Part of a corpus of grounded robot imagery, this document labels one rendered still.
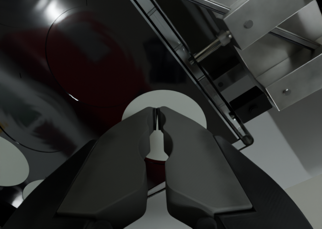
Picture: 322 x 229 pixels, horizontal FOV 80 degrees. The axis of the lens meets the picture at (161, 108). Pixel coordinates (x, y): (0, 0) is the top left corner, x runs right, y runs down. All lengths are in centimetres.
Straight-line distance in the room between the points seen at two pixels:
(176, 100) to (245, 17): 10
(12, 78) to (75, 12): 10
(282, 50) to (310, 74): 4
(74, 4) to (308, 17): 22
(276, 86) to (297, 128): 17
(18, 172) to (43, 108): 12
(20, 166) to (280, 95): 34
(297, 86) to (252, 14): 9
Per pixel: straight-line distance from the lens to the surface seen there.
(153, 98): 21
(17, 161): 34
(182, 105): 21
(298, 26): 25
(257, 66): 24
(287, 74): 22
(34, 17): 23
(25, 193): 38
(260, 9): 20
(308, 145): 42
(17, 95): 27
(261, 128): 36
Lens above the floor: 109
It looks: 62 degrees down
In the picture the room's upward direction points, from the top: 175 degrees counter-clockwise
